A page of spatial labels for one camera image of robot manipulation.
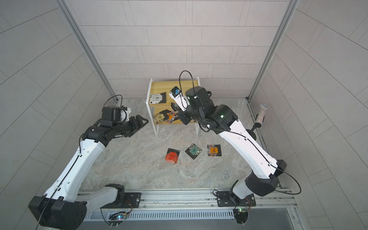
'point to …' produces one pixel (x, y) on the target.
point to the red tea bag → (172, 155)
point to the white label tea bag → (155, 98)
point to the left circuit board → (117, 218)
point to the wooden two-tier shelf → (160, 86)
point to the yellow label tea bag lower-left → (161, 117)
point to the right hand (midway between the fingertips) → (178, 107)
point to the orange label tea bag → (214, 150)
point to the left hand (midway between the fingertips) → (148, 122)
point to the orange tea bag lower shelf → (172, 115)
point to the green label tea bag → (193, 151)
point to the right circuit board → (241, 214)
